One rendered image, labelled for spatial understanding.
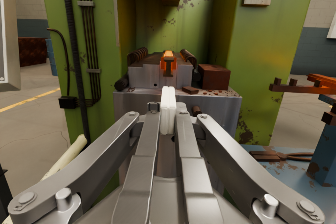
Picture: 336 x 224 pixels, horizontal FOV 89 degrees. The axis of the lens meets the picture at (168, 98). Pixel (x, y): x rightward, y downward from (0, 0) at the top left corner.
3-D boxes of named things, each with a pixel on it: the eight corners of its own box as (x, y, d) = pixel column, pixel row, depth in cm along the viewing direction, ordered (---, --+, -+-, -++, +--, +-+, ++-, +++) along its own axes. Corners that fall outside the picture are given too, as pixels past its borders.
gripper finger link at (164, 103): (167, 135, 17) (159, 135, 17) (167, 107, 23) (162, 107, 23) (168, 107, 16) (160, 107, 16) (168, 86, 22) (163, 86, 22)
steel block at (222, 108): (221, 207, 65) (243, 97, 50) (121, 204, 64) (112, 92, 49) (197, 130, 117) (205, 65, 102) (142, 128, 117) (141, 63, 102)
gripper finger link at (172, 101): (168, 107, 16) (176, 108, 16) (168, 86, 22) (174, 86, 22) (167, 135, 17) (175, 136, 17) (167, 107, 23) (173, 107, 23)
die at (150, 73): (191, 89, 55) (193, 63, 52) (129, 87, 55) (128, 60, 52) (181, 67, 95) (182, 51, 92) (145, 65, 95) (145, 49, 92)
